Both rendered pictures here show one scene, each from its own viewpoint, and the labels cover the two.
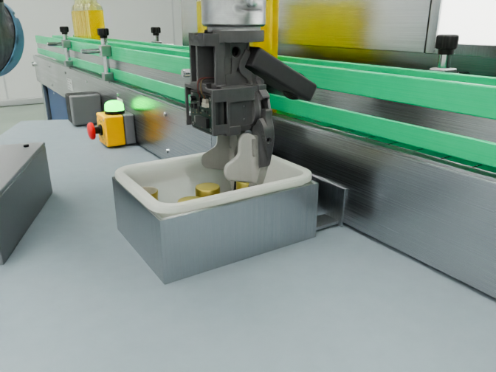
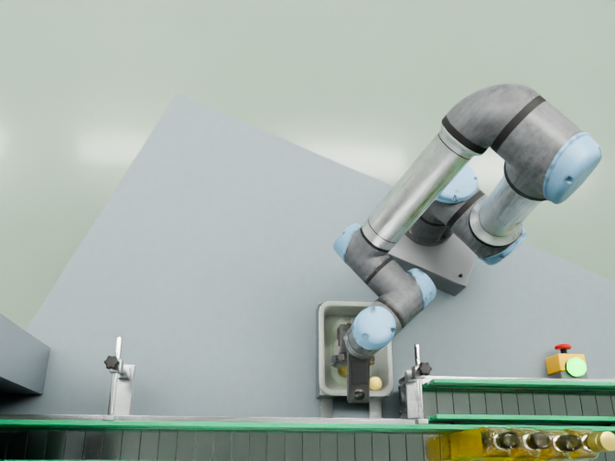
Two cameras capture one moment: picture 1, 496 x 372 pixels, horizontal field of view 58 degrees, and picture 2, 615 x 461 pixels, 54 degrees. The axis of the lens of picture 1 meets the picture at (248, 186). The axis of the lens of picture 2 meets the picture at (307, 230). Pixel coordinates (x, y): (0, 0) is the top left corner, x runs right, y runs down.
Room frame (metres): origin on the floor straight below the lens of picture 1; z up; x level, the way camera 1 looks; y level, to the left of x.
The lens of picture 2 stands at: (0.50, -0.34, 2.26)
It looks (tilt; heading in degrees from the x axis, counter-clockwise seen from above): 67 degrees down; 108
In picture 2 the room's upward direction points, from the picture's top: 16 degrees clockwise
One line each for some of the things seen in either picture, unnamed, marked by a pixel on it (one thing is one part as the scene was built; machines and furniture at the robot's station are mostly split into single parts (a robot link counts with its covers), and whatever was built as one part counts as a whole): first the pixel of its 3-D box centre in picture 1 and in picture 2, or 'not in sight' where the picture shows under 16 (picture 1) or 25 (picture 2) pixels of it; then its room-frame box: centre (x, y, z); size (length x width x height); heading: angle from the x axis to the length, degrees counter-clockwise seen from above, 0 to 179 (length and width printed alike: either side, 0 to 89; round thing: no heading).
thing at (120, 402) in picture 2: not in sight; (120, 381); (0.17, -0.32, 0.90); 0.17 x 0.05 x 0.23; 123
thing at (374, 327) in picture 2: not in sight; (372, 329); (0.56, 0.02, 1.12); 0.09 x 0.08 x 0.11; 75
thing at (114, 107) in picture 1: (114, 106); (577, 367); (1.04, 0.31, 0.84); 0.04 x 0.04 x 0.03
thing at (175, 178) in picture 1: (213, 201); (352, 350); (0.56, 0.05, 0.80); 0.22 x 0.17 x 0.09; 123
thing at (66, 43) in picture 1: (59, 47); not in sight; (1.58, 0.64, 0.94); 0.07 x 0.04 x 0.13; 123
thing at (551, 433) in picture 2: not in sight; (535, 446); (0.97, 0.04, 0.99); 0.06 x 0.06 x 0.21; 33
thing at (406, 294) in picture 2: not in sight; (400, 292); (0.57, 0.12, 1.11); 0.11 x 0.11 x 0.08; 75
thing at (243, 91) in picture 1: (229, 82); (356, 343); (0.56, 0.02, 0.96); 0.09 x 0.08 x 0.12; 123
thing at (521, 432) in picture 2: not in sight; (508, 444); (0.92, 0.01, 0.99); 0.06 x 0.06 x 0.21; 34
